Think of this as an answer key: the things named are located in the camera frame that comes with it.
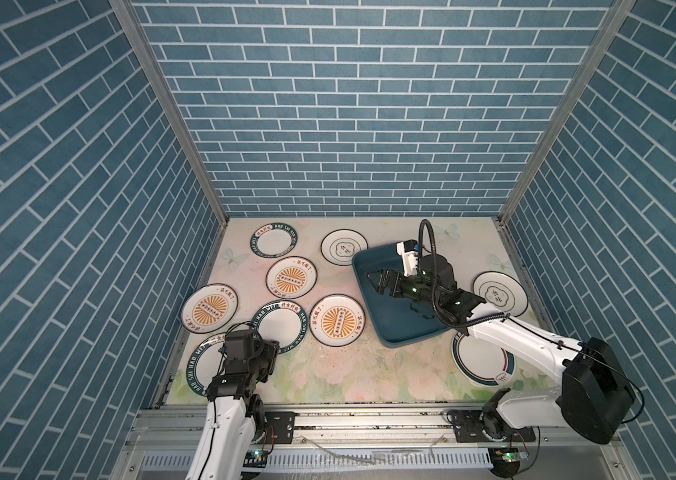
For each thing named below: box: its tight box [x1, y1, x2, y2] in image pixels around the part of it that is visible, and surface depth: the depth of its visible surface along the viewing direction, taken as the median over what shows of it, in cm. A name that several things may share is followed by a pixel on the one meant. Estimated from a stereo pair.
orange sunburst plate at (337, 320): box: [309, 293, 366, 347], surface depth 94 cm
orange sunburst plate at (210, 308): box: [181, 283, 239, 334], surface depth 97 cm
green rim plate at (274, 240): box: [250, 222, 299, 259], surface depth 115 cm
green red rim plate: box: [451, 332, 516, 387], surface depth 84 cm
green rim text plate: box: [250, 299, 308, 354], surface depth 93 cm
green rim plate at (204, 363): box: [186, 334, 226, 397], surface depth 86 cm
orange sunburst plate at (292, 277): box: [266, 256, 318, 299], surface depth 104 cm
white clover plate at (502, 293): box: [473, 271, 529, 317], surface depth 101 cm
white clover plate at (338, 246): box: [320, 228, 369, 266], surface depth 114 cm
